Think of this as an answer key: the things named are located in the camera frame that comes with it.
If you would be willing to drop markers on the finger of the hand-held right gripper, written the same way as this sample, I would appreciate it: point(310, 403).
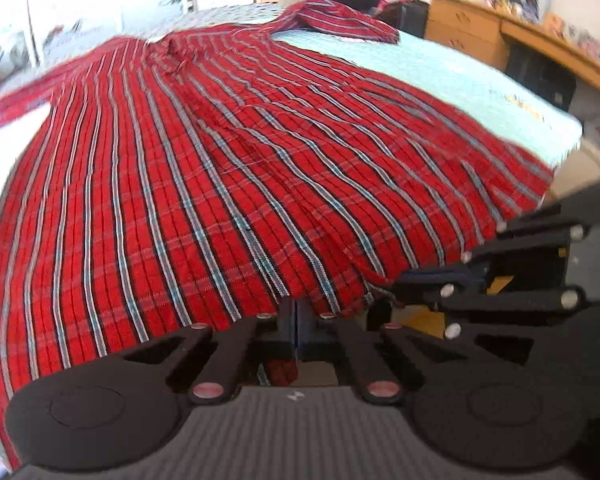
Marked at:
point(505, 302)
point(480, 259)

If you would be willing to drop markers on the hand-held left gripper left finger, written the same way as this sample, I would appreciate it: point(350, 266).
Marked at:
point(287, 330)

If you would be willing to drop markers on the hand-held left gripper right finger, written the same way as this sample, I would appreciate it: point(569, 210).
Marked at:
point(307, 335)

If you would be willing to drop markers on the red plaid shirt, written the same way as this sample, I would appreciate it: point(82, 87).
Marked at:
point(205, 185)

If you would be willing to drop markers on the black desk chair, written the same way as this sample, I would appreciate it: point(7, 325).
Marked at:
point(540, 75)

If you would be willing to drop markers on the wooden desk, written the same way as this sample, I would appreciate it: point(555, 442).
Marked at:
point(470, 25)

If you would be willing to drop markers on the black armchair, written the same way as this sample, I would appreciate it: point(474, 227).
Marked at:
point(405, 15)

